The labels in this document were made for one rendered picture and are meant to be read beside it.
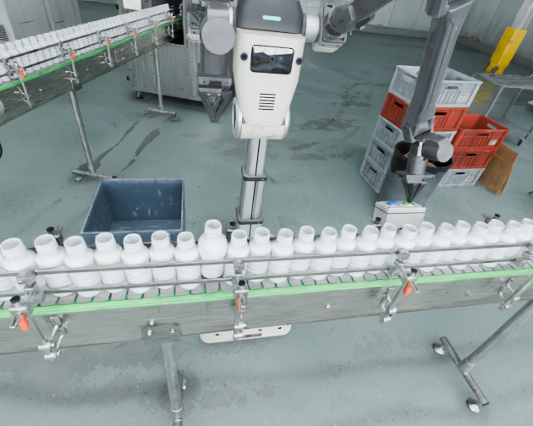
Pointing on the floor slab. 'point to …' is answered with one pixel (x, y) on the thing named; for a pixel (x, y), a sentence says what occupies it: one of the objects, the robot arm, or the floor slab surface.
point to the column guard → (505, 51)
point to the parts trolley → (513, 98)
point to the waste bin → (392, 185)
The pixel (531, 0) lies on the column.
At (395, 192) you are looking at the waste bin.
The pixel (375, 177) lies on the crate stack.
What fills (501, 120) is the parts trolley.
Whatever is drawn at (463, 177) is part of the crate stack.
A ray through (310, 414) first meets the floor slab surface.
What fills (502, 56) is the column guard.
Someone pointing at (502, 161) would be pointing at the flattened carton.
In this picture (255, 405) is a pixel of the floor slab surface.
